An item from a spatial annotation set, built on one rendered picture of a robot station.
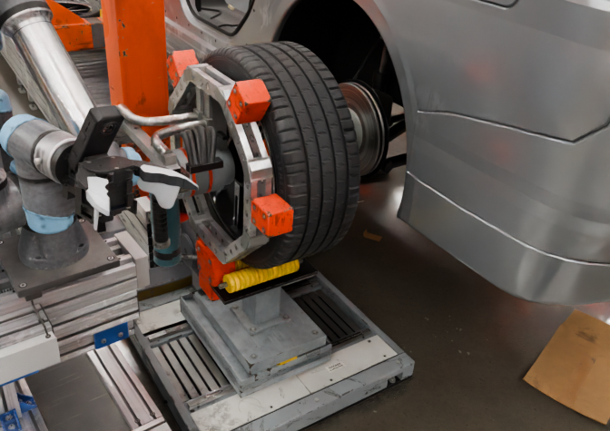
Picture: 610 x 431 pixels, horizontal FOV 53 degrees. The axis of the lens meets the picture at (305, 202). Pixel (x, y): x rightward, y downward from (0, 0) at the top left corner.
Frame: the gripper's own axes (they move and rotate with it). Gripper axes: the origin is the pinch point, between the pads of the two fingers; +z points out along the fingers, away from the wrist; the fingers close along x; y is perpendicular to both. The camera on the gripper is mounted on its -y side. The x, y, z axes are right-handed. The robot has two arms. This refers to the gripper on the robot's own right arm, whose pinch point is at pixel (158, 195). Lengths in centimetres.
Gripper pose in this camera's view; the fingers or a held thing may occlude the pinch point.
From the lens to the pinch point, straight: 83.6
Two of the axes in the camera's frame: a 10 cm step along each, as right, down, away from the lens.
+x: -6.1, 2.3, -7.6
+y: -1.5, 9.1, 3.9
